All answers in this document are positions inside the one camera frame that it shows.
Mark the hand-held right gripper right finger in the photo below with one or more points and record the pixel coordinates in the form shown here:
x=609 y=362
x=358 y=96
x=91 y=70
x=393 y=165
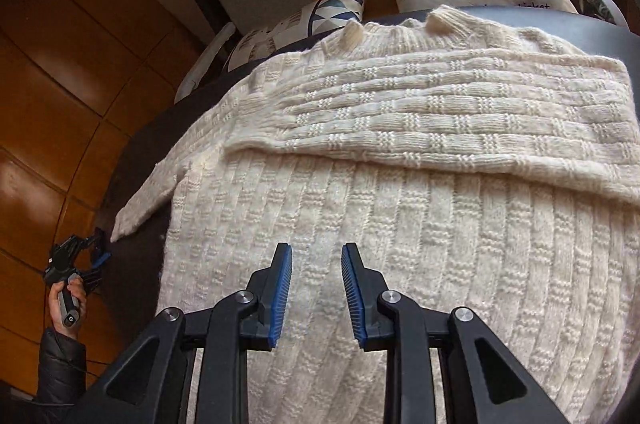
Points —
x=352 y=299

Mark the white curved armrest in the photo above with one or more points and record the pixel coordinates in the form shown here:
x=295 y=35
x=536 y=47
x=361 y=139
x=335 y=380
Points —
x=205 y=54

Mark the geometric patterned pillow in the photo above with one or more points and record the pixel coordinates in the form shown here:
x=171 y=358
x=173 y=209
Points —
x=320 y=12

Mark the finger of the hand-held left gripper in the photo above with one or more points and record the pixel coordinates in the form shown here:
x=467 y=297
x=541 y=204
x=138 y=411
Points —
x=95 y=238
x=101 y=260

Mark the cream knitted sweater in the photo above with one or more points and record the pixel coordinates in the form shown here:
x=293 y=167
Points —
x=400 y=214

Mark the person's left hand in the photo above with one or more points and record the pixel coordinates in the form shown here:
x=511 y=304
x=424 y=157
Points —
x=79 y=301

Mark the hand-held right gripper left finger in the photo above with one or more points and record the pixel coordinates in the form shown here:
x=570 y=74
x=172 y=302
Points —
x=282 y=299

